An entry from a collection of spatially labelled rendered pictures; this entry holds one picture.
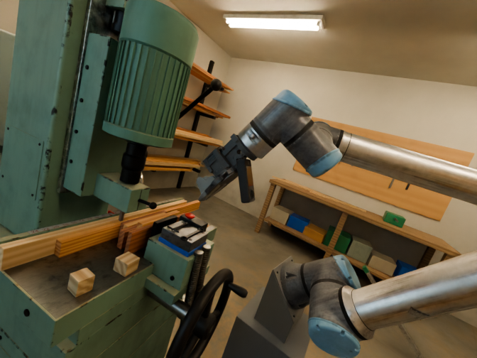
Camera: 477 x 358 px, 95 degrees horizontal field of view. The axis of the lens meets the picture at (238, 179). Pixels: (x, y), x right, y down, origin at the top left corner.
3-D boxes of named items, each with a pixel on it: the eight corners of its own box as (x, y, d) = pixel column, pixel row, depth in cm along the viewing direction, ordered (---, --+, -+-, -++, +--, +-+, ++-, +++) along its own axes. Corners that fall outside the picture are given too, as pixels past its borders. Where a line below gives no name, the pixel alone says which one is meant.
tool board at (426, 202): (440, 221, 274) (475, 153, 258) (292, 169, 365) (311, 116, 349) (439, 221, 278) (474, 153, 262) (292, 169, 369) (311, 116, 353)
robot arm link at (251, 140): (276, 149, 59) (267, 146, 50) (262, 161, 61) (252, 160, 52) (255, 125, 61) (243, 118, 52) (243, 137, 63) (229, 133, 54)
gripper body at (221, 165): (214, 163, 66) (241, 135, 62) (231, 185, 64) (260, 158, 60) (200, 163, 59) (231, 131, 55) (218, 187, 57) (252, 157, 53)
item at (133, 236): (126, 256, 58) (132, 233, 57) (123, 253, 58) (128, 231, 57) (182, 230, 81) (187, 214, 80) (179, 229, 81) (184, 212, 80)
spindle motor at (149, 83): (136, 147, 49) (170, -4, 44) (85, 126, 55) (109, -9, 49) (183, 151, 65) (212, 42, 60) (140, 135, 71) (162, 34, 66)
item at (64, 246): (59, 258, 50) (61, 242, 50) (53, 253, 51) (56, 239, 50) (198, 209, 106) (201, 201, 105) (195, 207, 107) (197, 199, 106)
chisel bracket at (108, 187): (125, 219, 59) (131, 190, 58) (91, 199, 64) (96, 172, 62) (145, 213, 66) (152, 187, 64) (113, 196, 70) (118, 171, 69)
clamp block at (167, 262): (178, 293, 55) (187, 261, 54) (139, 267, 60) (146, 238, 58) (207, 267, 69) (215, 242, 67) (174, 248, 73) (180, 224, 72)
